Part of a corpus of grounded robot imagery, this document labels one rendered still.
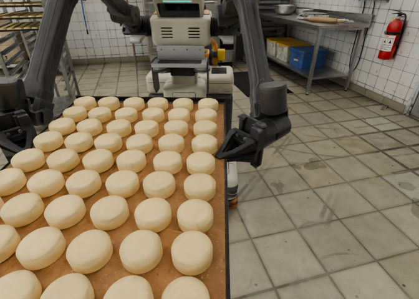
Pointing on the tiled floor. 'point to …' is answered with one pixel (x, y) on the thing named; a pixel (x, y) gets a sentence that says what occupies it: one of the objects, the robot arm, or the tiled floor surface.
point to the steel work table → (364, 21)
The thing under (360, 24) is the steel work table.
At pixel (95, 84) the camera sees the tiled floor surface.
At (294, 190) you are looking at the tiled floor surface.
